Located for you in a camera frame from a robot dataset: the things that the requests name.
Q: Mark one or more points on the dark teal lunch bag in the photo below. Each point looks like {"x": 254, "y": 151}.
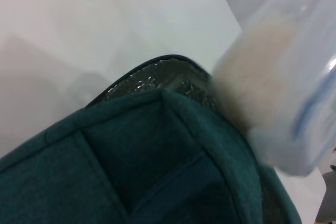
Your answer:
{"x": 52, "y": 182}

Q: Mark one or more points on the clear plastic lunch box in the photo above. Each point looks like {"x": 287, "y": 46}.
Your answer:
{"x": 275, "y": 64}

